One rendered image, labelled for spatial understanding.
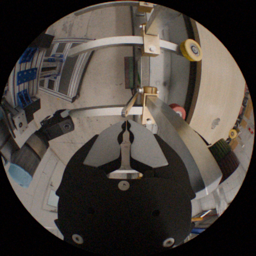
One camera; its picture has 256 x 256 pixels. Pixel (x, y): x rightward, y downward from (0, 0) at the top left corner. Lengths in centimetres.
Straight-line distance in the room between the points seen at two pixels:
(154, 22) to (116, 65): 96
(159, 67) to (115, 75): 71
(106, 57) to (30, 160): 117
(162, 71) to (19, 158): 70
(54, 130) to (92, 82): 102
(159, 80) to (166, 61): 14
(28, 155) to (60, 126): 13
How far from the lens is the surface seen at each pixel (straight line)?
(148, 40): 30
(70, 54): 35
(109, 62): 117
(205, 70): 37
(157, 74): 54
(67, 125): 26
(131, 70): 43
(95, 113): 31
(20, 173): 26
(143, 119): 30
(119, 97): 117
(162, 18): 24
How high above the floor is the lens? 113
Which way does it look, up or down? 54 degrees down
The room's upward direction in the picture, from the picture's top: 180 degrees clockwise
